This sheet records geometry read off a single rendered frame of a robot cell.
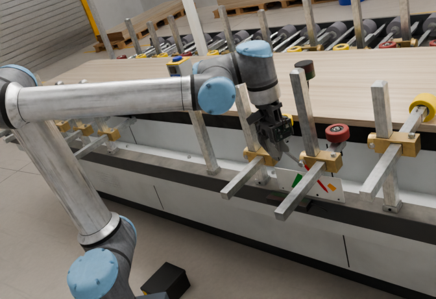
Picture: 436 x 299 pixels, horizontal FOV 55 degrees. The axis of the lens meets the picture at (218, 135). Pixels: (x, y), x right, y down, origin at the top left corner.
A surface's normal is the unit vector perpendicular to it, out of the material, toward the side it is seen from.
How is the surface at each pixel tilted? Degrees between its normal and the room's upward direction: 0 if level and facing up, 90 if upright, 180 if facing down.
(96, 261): 5
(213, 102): 91
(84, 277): 5
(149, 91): 56
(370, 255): 90
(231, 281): 0
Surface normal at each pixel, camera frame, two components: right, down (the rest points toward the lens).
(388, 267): -0.60, 0.50
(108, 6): 0.81, 0.04
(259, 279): -0.27, -0.86
